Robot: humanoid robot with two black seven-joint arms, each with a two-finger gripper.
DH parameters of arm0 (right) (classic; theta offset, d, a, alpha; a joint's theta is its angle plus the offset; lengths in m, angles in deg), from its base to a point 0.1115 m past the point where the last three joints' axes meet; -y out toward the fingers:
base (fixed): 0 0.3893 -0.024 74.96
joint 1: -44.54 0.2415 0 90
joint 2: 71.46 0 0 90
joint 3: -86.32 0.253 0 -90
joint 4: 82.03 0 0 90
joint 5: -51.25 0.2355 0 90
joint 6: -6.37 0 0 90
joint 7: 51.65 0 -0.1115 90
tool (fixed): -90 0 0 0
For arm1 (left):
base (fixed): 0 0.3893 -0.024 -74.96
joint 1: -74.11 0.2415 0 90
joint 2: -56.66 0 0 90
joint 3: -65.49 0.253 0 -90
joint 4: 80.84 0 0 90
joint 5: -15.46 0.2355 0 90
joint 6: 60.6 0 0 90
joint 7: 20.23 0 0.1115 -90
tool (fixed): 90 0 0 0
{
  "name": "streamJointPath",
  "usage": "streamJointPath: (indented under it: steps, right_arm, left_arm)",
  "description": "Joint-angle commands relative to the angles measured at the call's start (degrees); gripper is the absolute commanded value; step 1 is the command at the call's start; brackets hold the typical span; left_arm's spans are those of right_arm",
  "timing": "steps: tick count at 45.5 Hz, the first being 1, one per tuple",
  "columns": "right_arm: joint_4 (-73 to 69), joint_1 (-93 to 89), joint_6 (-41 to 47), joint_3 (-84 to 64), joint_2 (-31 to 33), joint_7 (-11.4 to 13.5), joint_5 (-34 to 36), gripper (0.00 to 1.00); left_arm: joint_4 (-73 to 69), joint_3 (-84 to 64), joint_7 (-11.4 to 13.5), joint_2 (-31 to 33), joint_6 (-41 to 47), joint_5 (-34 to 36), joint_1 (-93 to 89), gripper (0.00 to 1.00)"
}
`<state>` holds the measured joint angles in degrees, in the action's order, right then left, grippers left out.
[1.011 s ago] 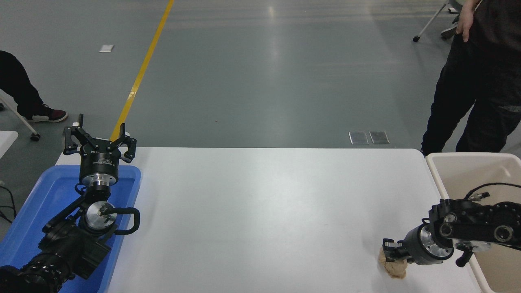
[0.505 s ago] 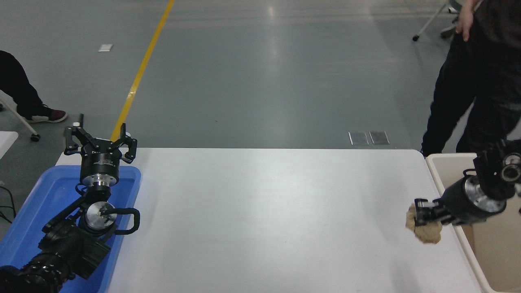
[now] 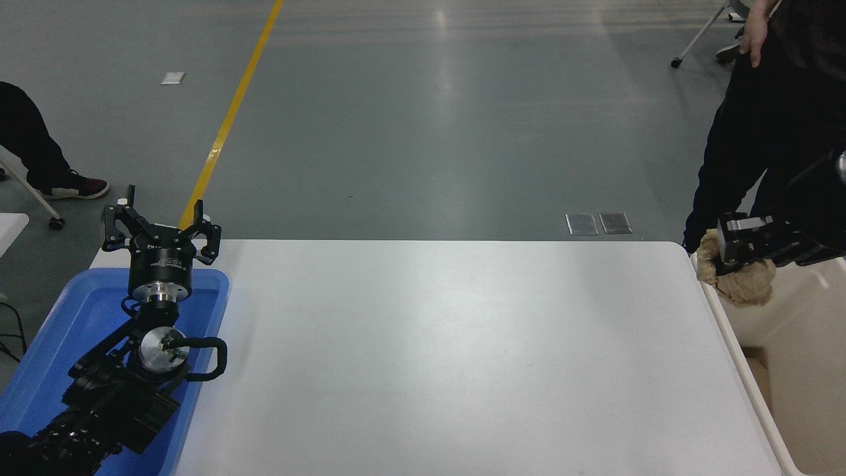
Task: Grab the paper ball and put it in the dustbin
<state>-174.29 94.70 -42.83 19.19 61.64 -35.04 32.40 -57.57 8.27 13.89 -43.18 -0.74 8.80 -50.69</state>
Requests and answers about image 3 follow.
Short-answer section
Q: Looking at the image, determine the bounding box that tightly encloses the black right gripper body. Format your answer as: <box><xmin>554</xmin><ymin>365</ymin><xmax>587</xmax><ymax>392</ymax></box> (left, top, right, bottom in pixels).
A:
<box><xmin>767</xmin><ymin>221</ymin><xmax>846</xmax><ymax>267</ymax></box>

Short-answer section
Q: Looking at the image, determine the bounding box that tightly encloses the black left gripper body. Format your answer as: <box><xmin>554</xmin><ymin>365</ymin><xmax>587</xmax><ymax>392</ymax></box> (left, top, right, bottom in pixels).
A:
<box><xmin>128</xmin><ymin>228</ymin><xmax>197</xmax><ymax>295</ymax></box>

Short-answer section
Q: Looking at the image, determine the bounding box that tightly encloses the tan paper ball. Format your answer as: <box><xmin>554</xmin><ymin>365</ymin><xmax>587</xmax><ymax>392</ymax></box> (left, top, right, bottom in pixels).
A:
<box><xmin>697</xmin><ymin>228</ymin><xmax>777</xmax><ymax>307</ymax></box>

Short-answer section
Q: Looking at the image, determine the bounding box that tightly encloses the standing person's hand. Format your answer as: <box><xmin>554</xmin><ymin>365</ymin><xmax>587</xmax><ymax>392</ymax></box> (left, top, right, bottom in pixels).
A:
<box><xmin>740</xmin><ymin>0</ymin><xmax>773</xmax><ymax>68</ymax></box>

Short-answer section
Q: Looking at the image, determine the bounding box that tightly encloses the white chair leg with caster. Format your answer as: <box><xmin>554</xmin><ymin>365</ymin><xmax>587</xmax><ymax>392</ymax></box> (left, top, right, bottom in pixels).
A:
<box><xmin>0</xmin><ymin>145</ymin><xmax>66</xmax><ymax>231</ymax></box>

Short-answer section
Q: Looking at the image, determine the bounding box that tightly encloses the standing person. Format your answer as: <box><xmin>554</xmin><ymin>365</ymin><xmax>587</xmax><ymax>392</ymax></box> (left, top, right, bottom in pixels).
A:
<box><xmin>682</xmin><ymin>0</ymin><xmax>846</xmax><ymax>256</ymax></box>

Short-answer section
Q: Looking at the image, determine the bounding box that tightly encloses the blue plastic tray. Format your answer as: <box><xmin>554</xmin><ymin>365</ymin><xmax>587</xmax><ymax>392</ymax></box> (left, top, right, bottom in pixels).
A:
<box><xmin>0</xmin><ymin>267</ymin><xmax>230</xmax><ymax>476</ymax></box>

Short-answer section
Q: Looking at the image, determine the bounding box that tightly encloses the small white side table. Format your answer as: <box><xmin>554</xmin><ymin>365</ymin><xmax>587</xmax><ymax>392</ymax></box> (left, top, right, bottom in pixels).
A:
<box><xmin>0</xmin><ymin>212</ymin><xmax>30</xmax><ymax>260</ymax></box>

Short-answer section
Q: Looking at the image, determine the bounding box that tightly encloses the large pale bin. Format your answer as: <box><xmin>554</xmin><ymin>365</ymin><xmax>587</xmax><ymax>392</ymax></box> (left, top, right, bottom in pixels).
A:
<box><xmin>690</xmin><ymin>247</ymin><xmax>846</xmax><ymax>476</ymax></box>

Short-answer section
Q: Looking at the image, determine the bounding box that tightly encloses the white wheeled chair base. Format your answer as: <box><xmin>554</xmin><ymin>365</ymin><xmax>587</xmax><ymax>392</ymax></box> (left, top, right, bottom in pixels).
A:
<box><xmin>670</xmin><ymin>0</ymin><xmax>749</xmax><ymax>69</ymax></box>

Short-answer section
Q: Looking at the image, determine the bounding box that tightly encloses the thin black cable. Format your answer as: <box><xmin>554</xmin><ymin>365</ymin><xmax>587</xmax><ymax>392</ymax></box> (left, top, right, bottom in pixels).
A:
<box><xmin>0</xmin><ymin>301</ymin><xmax>29</xmax><ymax>364</ymax></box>

